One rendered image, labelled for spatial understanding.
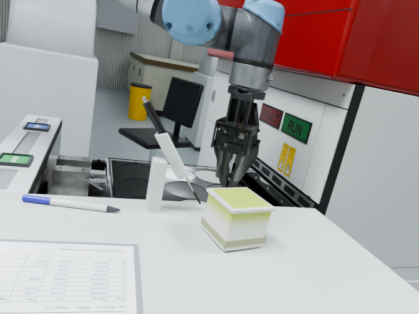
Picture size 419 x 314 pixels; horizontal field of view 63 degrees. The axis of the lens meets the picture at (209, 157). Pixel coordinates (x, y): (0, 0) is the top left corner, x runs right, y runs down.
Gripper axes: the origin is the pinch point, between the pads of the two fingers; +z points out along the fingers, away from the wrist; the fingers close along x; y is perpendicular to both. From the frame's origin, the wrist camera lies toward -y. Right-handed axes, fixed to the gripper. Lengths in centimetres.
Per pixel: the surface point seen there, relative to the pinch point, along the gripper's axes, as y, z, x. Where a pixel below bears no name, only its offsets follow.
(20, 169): 19.4, 1.2, -34.2
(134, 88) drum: -439, 46, -258
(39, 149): 8.2, 1.2, -40.4
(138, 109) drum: -442, 78, -248
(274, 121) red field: -23.1, -11.7, 4.2
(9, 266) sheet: 41.9, 0.4, -13.6
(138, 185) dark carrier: -2.4, 7.4, -21.4
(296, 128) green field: -14.1, -12.6, 10.3
